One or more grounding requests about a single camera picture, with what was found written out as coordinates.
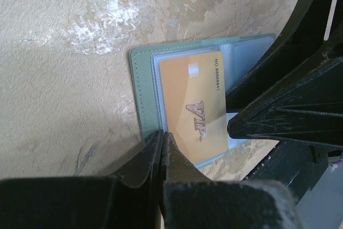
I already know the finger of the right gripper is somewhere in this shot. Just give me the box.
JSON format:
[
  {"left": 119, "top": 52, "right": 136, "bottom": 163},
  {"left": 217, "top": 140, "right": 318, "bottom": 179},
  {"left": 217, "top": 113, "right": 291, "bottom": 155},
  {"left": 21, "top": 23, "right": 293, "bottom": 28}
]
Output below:
[
  {"left": 226, "top": 0, "right": 332, "bottom": 112},
  {"left": 228, "top": 43, "right": 342, "bottom": 149}
]

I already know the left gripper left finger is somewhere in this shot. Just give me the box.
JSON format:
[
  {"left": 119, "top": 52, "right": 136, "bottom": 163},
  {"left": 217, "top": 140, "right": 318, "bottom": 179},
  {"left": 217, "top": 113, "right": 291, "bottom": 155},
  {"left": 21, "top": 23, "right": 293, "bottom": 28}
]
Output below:
[{"left": 1, "top": 131, "right": 164, "bottom": 228}]

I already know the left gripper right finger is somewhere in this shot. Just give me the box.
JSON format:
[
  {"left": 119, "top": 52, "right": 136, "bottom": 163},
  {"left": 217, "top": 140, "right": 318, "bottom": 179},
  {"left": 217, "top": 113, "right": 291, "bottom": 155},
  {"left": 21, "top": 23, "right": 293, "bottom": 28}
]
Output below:
[{"left": 162, "top": 132, "right": 302, "bottom": 228}]

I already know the teal leather card holder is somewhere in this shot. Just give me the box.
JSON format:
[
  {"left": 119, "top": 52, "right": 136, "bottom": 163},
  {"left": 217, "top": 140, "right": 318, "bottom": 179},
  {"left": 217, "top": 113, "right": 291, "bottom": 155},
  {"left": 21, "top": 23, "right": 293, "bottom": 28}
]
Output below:
[{"left": 130, "top": 33, "right": 277, "bottom": 170}]

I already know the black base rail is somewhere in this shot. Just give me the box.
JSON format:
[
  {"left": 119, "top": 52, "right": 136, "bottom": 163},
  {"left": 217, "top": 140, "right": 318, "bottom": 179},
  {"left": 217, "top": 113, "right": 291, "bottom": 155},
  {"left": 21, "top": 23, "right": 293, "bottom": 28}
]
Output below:
[{"left": 244, "top": 142, "right": 329, "bottom": 203}]

